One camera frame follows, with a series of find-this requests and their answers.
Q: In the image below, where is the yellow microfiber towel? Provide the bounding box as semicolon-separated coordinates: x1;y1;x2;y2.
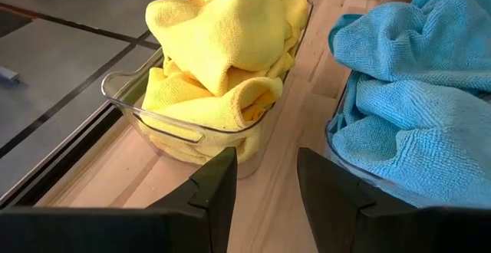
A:
141;57;296;166
144;0;310;97

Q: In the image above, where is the clear plastic basket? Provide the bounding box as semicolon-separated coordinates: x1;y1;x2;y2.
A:
101;0;315;180
324;13;491;210

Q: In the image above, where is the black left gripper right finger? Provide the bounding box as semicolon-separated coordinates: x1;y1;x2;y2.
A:
298;148;491;253

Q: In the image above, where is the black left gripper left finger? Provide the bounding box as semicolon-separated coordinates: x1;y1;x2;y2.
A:
0;147;238;253

